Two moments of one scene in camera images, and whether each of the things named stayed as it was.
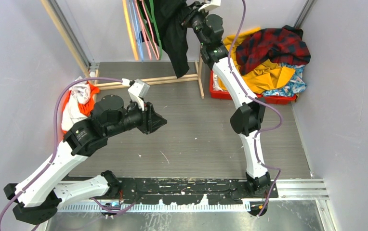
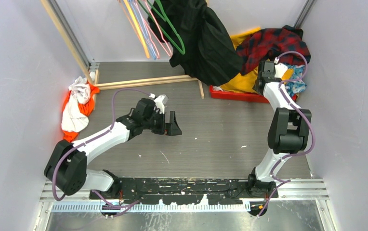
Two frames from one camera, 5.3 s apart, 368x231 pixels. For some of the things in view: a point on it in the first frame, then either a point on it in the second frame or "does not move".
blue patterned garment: x=295 y=85 does not move
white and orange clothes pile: x=79 y=104 does not move
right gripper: x=193 y=13 → x=254 y=88
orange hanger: x=130 y=31 → x=133 y=23
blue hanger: x=141 y=57 → x=142 y=28
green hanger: x=148 y=22 → x=165 y=19
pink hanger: x=153 y=43 → x=152 y=27
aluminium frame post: x=55 y=5 does not move
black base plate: x=180 y=191 does not move
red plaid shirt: x=282 y=45 does not move
